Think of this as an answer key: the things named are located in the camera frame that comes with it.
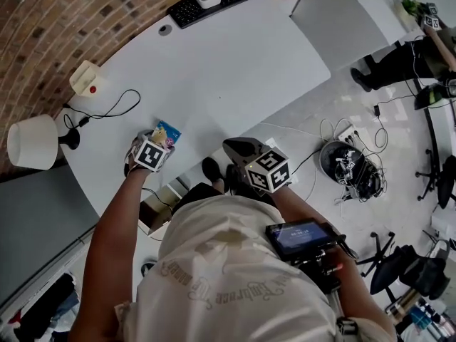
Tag black chair with green trim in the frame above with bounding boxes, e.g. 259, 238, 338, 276
415, 78, 456, 110

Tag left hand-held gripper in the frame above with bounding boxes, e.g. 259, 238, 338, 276
123, 130, 176, 173

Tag cream box with red button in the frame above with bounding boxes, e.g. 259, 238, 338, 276
68, 61, 107, 98

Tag black bag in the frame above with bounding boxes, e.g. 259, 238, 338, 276
398, 244, 450, 301

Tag person's black shorts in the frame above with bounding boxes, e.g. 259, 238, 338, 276
177, 182, 286, 213

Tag person's left black shoe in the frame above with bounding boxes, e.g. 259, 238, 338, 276
202, 157, 225, 194

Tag person's black shoe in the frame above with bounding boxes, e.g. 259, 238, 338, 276
202, 157, 225, 194
226, 164, 243, 195

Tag grey metal cabinet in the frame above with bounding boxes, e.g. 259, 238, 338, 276
0, 165, 100, 306

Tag black waist-mounted screen device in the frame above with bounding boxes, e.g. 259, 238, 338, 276
265, 217, 357, 291

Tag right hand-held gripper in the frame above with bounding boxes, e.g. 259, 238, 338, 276
222, 138, 292, 194

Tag black keyboard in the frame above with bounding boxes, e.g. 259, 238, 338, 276
167, 0, 271, 30

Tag black office chair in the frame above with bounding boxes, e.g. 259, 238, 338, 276
415, 147, 456, 209
358, 232, 403, 299

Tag white power strip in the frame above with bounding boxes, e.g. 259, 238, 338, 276
336, 126, 359, 144

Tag person's cream printed shirt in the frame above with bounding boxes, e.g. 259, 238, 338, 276
115, 194, 357, 342

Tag person's right black shoe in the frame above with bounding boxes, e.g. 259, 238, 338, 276
226, 164, 243, 195

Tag white shade table lamp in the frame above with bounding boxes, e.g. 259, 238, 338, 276
6, 114, 80, 171

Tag white drawer with brown inside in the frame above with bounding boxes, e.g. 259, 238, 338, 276
137, 176, 190, 238

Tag person's right forearm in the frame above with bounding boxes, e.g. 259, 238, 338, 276
272, 185, 321, 227

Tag white shelf unit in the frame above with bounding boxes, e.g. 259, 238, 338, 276
290, 0, 456, 73

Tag black lamp cable with switch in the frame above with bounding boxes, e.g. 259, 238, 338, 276
63, 89, 142, 131

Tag white cardboard box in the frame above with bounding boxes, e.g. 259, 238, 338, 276
430, 204, 456, 234

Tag small green potted plant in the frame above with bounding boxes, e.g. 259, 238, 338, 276
401, 0, 423, 16

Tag small colourful packet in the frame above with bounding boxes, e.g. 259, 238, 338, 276
151, 120, 182, 147

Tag black floor cable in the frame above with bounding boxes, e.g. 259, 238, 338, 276
142, 187, 175, 212
290, 147, 321, 170

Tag white floor cable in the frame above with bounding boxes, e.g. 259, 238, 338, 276
258, 121, 323, 145

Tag person's left forearm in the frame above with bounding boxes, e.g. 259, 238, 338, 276
67, 165, 150, 342

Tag grey basin with gripper parts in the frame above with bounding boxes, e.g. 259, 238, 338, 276
140, 261, 157, 281
319, 140, 388, 202

